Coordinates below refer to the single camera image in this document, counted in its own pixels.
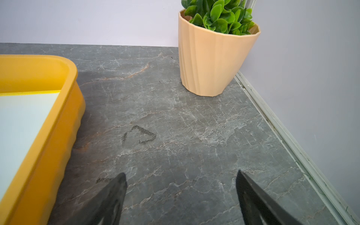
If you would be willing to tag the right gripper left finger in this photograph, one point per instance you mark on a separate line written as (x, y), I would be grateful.
(106, 207)

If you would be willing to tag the yellow-framed whiteboard back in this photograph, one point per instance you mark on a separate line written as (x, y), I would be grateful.
(22, 116)

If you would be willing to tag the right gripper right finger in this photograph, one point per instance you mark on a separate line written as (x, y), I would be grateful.
(257, 206)

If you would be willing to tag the potted green plant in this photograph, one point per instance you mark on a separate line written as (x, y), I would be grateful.
(215, 38)

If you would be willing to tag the yellow plastic storage box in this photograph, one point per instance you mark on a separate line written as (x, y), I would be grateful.
(31, 196)

